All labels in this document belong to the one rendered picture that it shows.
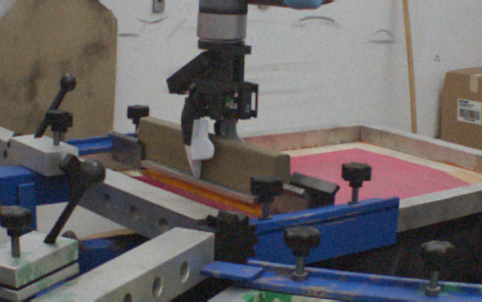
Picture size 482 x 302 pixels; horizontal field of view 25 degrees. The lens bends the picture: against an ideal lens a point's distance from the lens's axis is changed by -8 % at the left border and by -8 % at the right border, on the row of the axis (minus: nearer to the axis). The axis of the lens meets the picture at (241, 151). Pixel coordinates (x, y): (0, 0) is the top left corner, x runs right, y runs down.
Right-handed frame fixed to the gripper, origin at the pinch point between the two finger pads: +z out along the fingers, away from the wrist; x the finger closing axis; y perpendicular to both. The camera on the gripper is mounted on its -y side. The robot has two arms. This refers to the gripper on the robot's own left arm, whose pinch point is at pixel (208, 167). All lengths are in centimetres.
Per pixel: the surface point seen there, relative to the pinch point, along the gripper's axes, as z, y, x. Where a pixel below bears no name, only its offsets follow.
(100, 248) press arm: 9.7, 2.8, -21.3
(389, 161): 5.1, -6.9, 47.3
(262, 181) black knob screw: -5.4, 29.1, -12.9
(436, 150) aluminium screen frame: 3, -2, 56
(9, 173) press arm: -3.1, 2.2, -37.0
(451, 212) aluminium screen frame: 4.0, 29.8, 25.6
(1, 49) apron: 4, -194, 54
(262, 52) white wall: 13, -199, 171
